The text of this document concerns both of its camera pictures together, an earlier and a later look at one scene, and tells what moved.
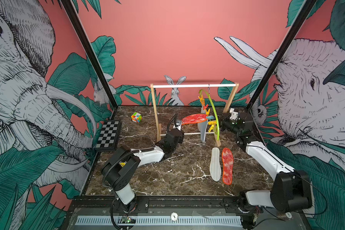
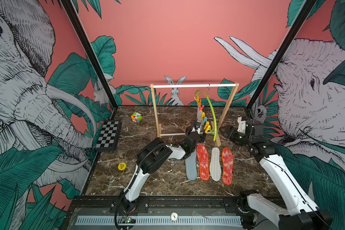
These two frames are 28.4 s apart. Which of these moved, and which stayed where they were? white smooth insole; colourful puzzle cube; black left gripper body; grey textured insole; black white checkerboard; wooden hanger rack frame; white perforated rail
Moved: black left gripper body; white smooth insole
Stayed: white perforated rail; black white checkerboard; grey textured insole; colourful puzzle cube; wooden hanger rack frame
